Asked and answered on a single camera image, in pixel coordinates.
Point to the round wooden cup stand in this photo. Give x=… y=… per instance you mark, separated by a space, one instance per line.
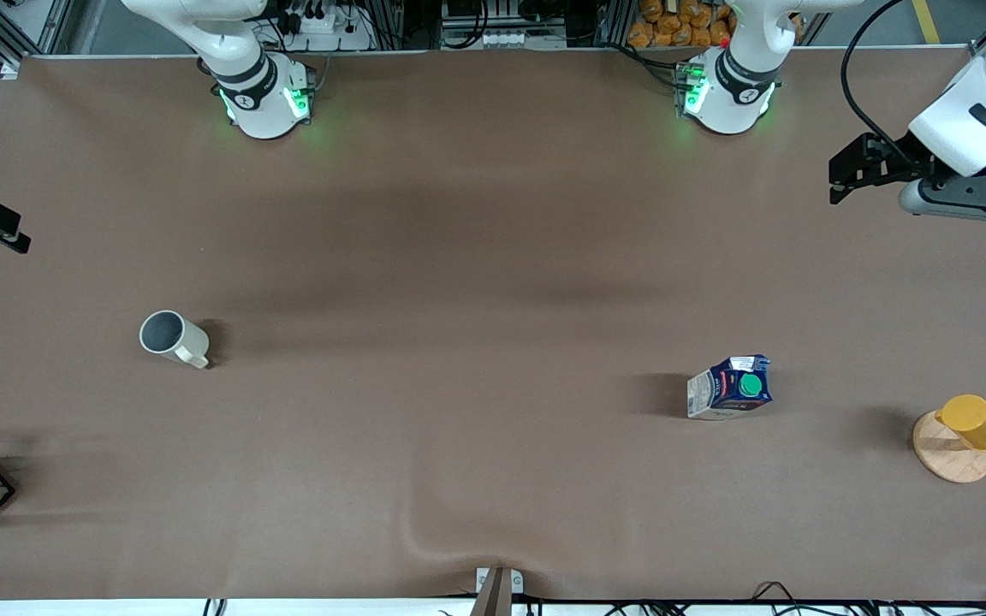
x=947 y=458

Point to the white ribbed mug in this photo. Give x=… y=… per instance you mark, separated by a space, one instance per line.
x=187 y=342

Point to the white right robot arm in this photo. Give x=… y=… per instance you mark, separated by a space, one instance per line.
x=264 y=103

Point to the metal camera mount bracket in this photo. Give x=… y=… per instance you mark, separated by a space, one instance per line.
x=493 y=590

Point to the bag of orange buns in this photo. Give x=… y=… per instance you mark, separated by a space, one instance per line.
x=673 y=26

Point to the blue milk carton green cap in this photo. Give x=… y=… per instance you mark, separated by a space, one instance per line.
x=728 y=389

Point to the white power strip with plugs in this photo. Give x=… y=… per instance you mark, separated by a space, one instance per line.
x=322 y=30

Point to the brown table cover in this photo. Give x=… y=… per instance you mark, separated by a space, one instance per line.
x=493 y=214

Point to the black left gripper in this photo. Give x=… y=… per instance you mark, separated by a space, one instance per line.
x=901 y=157

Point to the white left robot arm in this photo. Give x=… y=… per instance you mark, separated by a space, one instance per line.
x=733 y=98

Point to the yellow plastic cup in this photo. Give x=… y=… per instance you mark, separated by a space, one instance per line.
x=977 y=423

